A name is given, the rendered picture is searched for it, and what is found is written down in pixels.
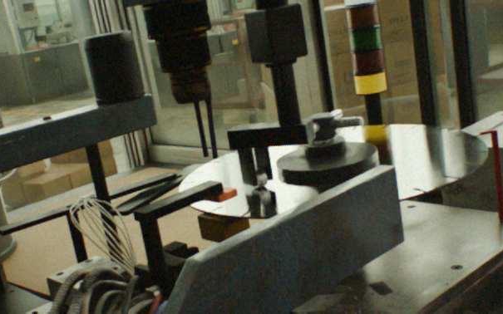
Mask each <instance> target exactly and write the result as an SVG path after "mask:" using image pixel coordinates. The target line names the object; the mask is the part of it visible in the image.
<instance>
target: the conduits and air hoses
mask: <svg viewBox="0 0 503 314"><path fill-rule="evenodd" d="M93 197H96V195H95V194H88V195H85V196H82V198H81V200H78V201H77V202H76V203H75V204H73V205H72V206H71V208H70V214H71V221H72V223H73V224H74V226H76V227H77V229H78V230H79V231H80V232H81V233H82V234H83V235H84V236H87V237H88V238H89V240H90V241H91V242H92V243H93V244H95V245H96V246H97V247H98V248H99V249H100V250H102V252H103V253H105V254H106V255H108V256H109V257H110V258H111V259H112V260H114V261H116V263H117V264H118V265H120V266H121V267H122V268H123V269H124V270H126V271H127V272H128V273H129V274H130V275H131V276H132V278H131V280H130V281H129V284H128V283H126V280H125V277H123V276H122V275H121V274H120V273H119V272H118V271H117V270H115V269H113V268H111V267H108V266H100V267H95V268H93V269H90V268H81V270H76V271H75V272H73V273H72V274H71V275H69V276H68V277H67V279H66V280H65V281H64V283H62V284H61V287H60V289H59V291H58V292H57V296H56V298H54V300H53V303H52V306H51V308H50V311H49V314H61V312H62V309H63V307H64V306H65V303H66V301H67V298H68V296H69V293H70V292H71V291H72V289H73V288H74V286H75V285H76V284H77V283H78V282H80V281H83V282H82V283H81V285H80V286H79V287H78V290H77V292H76V295H75V297H74V299H73V301H72V303H71V305H70V308H69V310H68V312H67V314H89V307H90V302H91V300H92V297H93V295H94V294H95V292H97V291H101V289H105V290H106V291H107V293H105V294H104V295H103V296H102V297H101V298H100V300H99V301H98V303H97V304H96V310H95V314H102V310H103V307H104V305H105V303H106V300H107V299H108V298H111V297H114V298H113V299H112V302H111V303H110V304H108V306H107V307H106V310H105V311H104V313H103V314H141V313H142V312H143V311H145V310H147V309H150V312H148V314H162V312H163V311H164V309H165V304H166V303H167V301H163V290H162V289H161V287H159V286H153V287H150V288H145V287H144V283H143V281H142V279H141V278H140V277H139V276H135V271H134V268H133V267H134V266H136V263H137V259H136V253H134V251H135V249H133V247H132V243H131V237H130V234H129V231H128V228H127V226H126V223H125V221H124V219H123V218H122V217H121V215H120V214H119V212H118V211H117V210H116V207H114V206H113V205H111V204H109V203H107V202H105V201H100V200H94V199H93ZM81 201H84V202H82V203H81V204H79V203H80V202H81ZM87 201H88V202H89V203H91V204H93V205H94V206H95V207H96V208H97V209H98V210H99V211H100V212H101V213H104V214H105V215H106V216H107V217H108V218H109V219H110V220H111V221H112V222H113V223H114V224H115V225H116V226H117V227H118V228H119V229H120V231H121V233H122V235H124V237H125V239H126V243H127V245H128V248H129V250H130V253H129V252H128V250H127V248H126V245H125V244H123V242H122V241H121V239H120V237H119V236H118V235H117V234H116V232H115V230H114V229H112V228H111V227H110V226H109V225H108V224H107V223H106V222H105V221H104V220H102V218H101V217H100V216H99V215H98V214H97V213H96V212H95V211H94V210H92V209H91V207H90V205H89V204H88V203H87ZM97 202H101V203H105V204H108V205H110V206H111V207H113V208H114V209H115V211H116V212H117V214H118V215H119V217H120V219H121V221H122V223H123V224H124V225H125V228H126V232H127V235H128V237H127V235H126V233H125V230H124V229H122V227H121V226H120V225H119V223H118V222H117V221H116V220H115V219H114V217H113V216H111V215H110V214H109V213H108V212H107V211H106V210H105V208H103V207H102V206H100V204H98V203H97ZM76 204H77V205H78V206H77V207H76V209H75V210H73V211H72V207H73V206H75V205H76ZM83 204H84V206H85V210H86V212H87V213H88V215H89V216H90V218H91V221H92V222H94V224H95V225H96V226H97V228H98V229H99V231H100V232H101V234H102V235H103V237H105V238H106V239H107V242H108V243H109V244H110V245H111V246H112V247H113V248H114V249H115V250H116V251H117V252H118V253H119V255H120V256H121V257H122V258H123V259H124V260H126V262H124V261H123V260H122V259H121V258H120V257H119V256H118V255H117V254H116V253H114V251H112V250H111V249H110V248H109V247H108V246H107V245H106V244H105V242H103V241H102V239H101V238H100V236H99V235H98V234H97V233H96V231H95V229H94V228H93V227H92V226H91V225H90V223H89V222H88V220H87V217H86V215H85V214H84V213H83V212H82V211H81V207H80V206H81V205H83ZM96 204H97V205H98V206H99V207H101V209H103V210H104V211H105V212H106V213H107V214H108V215H109V216H108V215H107V214H106V213H105V212H103V211H101V210H100V208H98V207H97V206H96ZM87 206H88V207H89V209H90V210H91V211H92V212H93V213H94V214H95V215H96V216H97V217H98V218H99V219H100V220H101V221H102V222H103V223H104V224H105V225H106V226H107V227H108V228H109V229H110V230H111V231H112V232H113V233H114V234H115V235H116V236H117V237H118V239H119V240H120V243H121V245H122V246H123V248H125V250H126V252H125V250H123V249H122V248H121V246H120V245H119V243H118V242H117V241H116V239H115V238H114V237H112V236H111V234H110V233H109V232H108V231H107V229H106V228H105V227H104V226H102V224H101V223H100V222H99V221H98V220H97V218H96V217H95V216H94V214H92V213H91V212H90V210H89V209H88V207H87ZM77 209H79V210H80V212H81V214H82V216H83V218H85V220H86V222H87V223H88V225H89V226H90V228H91V230H92V232H93V233H95V235H96V236H97V237H98V238H99V239H100V241H101V242H102V244H103V245H105V246H106V247H107V248H108V249H109V250H110V251H111V253H112V254H113V255H114V256H116V257H118V258H119V259H120V260H121V261H122V263H123V264H124V265H125V266H126V267H125V266H124V265H123V264H121V262H120V261H118V260H117V259H116V258H114V257H112V256H111V255H110V254H109V253H108V252H106V250H104V249H103V248H102V247H101V246H100V245H99V244H98V243H97V242H96V241H94V239H93V238H92V237H91V236H90V235H89V234H88V233H87V232H86V231H84V230H83V227H82V226H81V225H80V224H79V223H78V222H77V221H76V219H75V218H74V216H73V213H74V211H76V210H77ZM92 218H94V219H95V220H96V221H97V222H98V223H99V224H100V225H101V227H102V228H104V229H105V231H106V232H107V233H108V234H109V236H110V237H111V238H112V239H113V242H115V243H116V245H117V246H118V247H119V249H120V250H121V252H122V253H123V255H124V256H126V258H127V259H128V260H127V259H126V258H124V257H123V256H122V255H121V253H120V251H119V250H118V249H117V248H116V246H115V245H113V244H112V243H111V242H110V240H109V238H108V237H107V236H106V235H105V234H104V233H103V232H102V231H101V229H100V228H99V226H98V225H97V223H96V221H95V220H94V219H92ZM74 222H76V223H74ZM77 225H78V226H79V227H80V228H81V229H80V228H79V227H78V226H77ZM126 253H127V255H128V256H127V255H126ZM130 254H131V255H130ZM129 262H130V263H129ZM136 284H137V286H138V288H139V290H135V288H134V286H135V285H136Z"/></svg>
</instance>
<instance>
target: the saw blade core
mask: <svg viewBox="0 0 503 314"><path fill-rule="evenodd" d="M336 130H337V135H338V136H342V137H344V139H345V141H362V142H367V144H371V145H375V146H376V147H377V150H378V159H377V161H376V162H374V163H373V164H371V166H369V167H367V168H365V169H361V170H359V171H354V172H352V173H348V174H340V175H335V176H330V178H322V179H290V178H285V176H282V175H281V174H278V173H277V170H276V164H275V162H276V160H277V159H279V158H280V157H282V156H283V155H286V153H288V152H291V151H293V150H298V149H301V148H303V145H293V146H279V147H269V153H270V159H271V164H272V170H273V175H274V180H272V181H269V182H268V183H267V184H266V185H264V186H262V187H259V188H253V187H252V186H251V185H249V184H243V181H242V176H241V171H240V167H239V156H238V151H235V152H233V153H229V155H226V156H223V157H221V158H218V159H215V160H213V161H211V162H209V163H207V164H204V166H202V167H200V168H199V169H197V170H195V171H194V172H192V173H191V174H189V175H188V176H187V178H185V179H184V180H183V182H182V183H181V185H180V189H179V192H181V191H183V190H186V189H188V188H190V187H192V186H195V185H197V184H201V183H204V182H205V181H208V180H213V181H219V182H223V186H225V187H231V188H237V191H238V196H236V197H234V198H231V199H228V201H225V202H223V203H222V204H217V203H212V202H206V201H200V202H198V203H195V204H192V205H190V207H191V208H193V209H196V210H199V211H201V213H207V214H210V213H211V211H213V210H217V211H218V213H217V214H216V215H215V216H221V217H227V218H248V219H270V218H272V217H274V216H276V215H278V214H281V213H283V212H284V211H285V210H287V209H291V208H293V207H295V206H297V205H299V204H302V203H304V202H306V201H308V199H311V198H312V197H315V196H317V195H319V194H322V193H325V192H327V191H329V190H330V189H332V188H333V187H336V186H338V185H340V184H342V183H344V182H347V181H349V180H351V179H354V178H356V177H358V176H359V175H360V174H363V173H365V172H367V171H369V170H371V169H374V168H377V167H379V166H381V164H384V165H385V166H394V167H395V169H396V176H397V182H398V190H399V197H400V202H402V201H407V200H409V199H414V198H418V196H421V195H423V194H424V193H426V194H429V193H431V192H435V191H437V190H439V189H444V188H445V187H448V186H450V184H454V183H455V182H457V181H458V180H462V179H464V178H465V177H467V176H470V175H471V174H472V173H473V172H474V171H476V170H478V169H479V168H480V166H482V164H483V163H485V162H486V159H487V157H488V148H487V145H486V142H485V141H483V140H481V139H480V138H478V137H477V136H474V135H472V134H471V133H468V132H465V131H462V130H458V131H454V132H450V133H446V132H447V131H452V130H455V129H450V128H445V127H437V126H428V125H419V126H418V125H389V126H387V125H370V126H358V127H356V128H354V127H348V128H340V129H336Z"/></svg>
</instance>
